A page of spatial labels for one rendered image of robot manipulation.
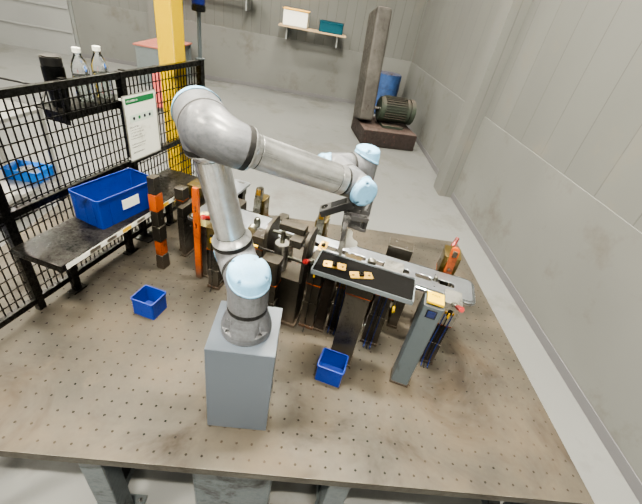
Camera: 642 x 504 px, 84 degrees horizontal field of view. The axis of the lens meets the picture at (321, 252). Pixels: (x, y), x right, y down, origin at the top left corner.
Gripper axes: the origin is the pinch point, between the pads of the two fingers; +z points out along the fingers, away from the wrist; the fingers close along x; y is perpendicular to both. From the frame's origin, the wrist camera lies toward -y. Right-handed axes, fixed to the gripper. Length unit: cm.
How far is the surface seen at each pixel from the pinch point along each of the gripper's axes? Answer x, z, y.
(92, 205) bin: 10, 12, -98
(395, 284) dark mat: -3.7, 9.6, 22.3
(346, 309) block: -5.1, 24.8, 7.7
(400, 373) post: -10, 49, 35
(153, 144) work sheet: 67, 6, -103
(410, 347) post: -9.5, 33.2, 34.4
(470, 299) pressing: 18, 26, 60
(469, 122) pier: 365, 26, 135
